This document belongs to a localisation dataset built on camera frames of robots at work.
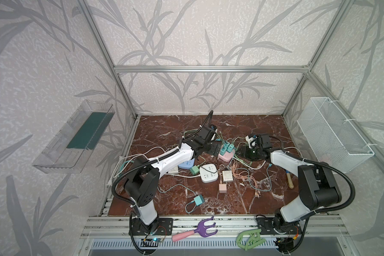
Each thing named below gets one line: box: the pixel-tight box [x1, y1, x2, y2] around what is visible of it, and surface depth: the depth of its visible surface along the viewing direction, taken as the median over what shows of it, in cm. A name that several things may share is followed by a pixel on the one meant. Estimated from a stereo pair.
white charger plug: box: [222, 170, 234, 182], surface depth 88 cm
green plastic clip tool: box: [235, 228, 267, 251], surface depth 72 cm
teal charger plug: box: [193, 194, 205, 206], surface depth 81 cm
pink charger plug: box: [218, 183, 228, 194], surface depth 85 cm
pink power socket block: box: [217, 149, 236, 162], surface depth 98 cm
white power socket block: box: [199, 163, 219, 183], surface depth 90 cm
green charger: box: [189, 165, 200, 176], surface depth 92 cm
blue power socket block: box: [177, 157, 196, 170], surface depth 93 cm
